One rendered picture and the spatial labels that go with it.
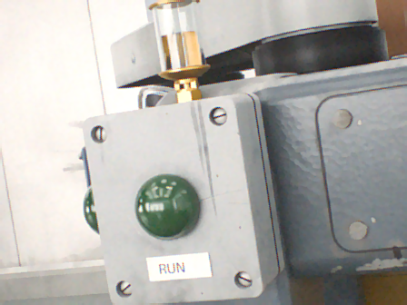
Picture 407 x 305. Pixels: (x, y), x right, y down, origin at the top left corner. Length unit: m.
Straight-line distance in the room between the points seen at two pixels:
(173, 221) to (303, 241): 0.08
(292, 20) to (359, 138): 0.14
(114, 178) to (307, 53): 0.18
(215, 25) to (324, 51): 0.12
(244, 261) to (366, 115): 0.09
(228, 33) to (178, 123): 0.23
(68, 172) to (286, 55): 5.86
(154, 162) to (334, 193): 0.09
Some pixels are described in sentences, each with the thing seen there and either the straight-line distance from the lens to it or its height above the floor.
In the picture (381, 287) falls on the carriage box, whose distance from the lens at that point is 0.69.
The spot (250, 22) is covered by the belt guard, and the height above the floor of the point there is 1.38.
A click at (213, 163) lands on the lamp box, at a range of 0.34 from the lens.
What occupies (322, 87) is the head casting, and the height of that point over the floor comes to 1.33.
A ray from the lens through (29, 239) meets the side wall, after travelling 6.61.
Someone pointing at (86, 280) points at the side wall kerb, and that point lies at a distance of 6.39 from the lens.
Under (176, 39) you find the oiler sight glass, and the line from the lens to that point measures 0.42.
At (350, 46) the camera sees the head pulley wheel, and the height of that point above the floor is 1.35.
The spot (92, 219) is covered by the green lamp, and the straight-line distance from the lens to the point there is 0.38.
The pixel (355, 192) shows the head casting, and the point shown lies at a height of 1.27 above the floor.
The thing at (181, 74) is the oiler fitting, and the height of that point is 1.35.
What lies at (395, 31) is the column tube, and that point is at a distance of 0.87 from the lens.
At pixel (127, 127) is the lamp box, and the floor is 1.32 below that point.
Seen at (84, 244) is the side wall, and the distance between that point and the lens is 6.37.
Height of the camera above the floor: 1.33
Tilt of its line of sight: 3 degrees down
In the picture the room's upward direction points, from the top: 9 degrees counter-clockwise
